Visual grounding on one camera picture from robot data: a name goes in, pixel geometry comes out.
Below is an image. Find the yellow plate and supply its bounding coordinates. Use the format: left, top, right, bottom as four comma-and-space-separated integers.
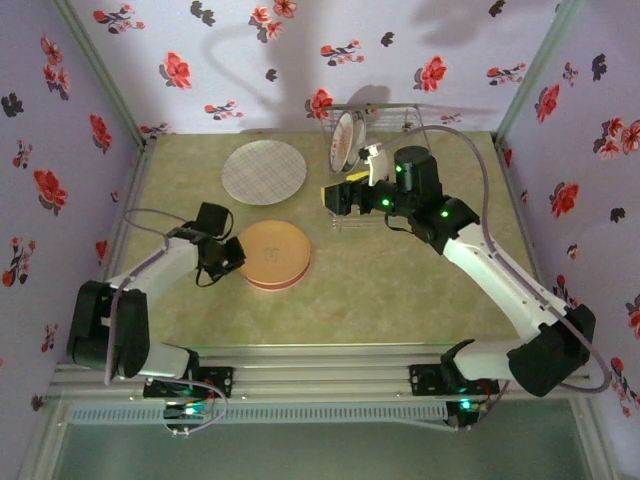
236, 219, 311, 285

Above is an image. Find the large white checked plate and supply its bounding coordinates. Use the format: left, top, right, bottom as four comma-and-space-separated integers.
221, 139, 308, 205

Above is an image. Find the white plate red flower print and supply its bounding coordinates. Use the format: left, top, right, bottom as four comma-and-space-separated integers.
328, 110, 355, 175

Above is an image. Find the left controller board green light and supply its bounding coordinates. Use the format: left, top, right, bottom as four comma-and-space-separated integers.
164, 402, 211, 421

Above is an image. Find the controller board green light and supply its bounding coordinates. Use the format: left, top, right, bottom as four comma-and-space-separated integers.
447, 398, 489, 416
164, 402, 211, 421

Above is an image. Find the right controller board green light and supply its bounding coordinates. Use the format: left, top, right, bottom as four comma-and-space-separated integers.
447, 398, 489, 416

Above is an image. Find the left gripper black cable loop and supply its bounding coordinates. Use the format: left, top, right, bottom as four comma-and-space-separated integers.
194, 264, 226, 289

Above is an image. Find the gripper black cable loop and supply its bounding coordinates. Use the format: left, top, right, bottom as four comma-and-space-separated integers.
194, 264, 226, 289
384, 212, 416, 234

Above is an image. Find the right gripper black cable loop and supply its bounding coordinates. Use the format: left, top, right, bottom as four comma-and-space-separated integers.
384, 212, 416, 234

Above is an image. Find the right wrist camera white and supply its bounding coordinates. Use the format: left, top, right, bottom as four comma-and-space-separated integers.
357, 142, 390, 187

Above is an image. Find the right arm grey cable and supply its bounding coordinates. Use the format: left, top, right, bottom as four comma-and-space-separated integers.
399, 124, 614, 396

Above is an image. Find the metal wire dish rack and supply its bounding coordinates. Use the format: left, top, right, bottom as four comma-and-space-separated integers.
319, 102, 441, 234

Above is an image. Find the left base grey cable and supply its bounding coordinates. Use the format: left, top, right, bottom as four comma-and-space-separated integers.
162, 372, 229, 437

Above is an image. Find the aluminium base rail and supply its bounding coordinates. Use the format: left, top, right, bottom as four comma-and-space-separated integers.
47, 344, 596, 401

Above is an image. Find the grey slotted cable duct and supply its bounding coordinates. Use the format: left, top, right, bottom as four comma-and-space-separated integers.
67, 404, 449, 426

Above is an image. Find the aluminium corner post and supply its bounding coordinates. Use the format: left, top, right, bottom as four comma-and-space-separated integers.
52, 0, 156, 151
492, 0, 589, 146

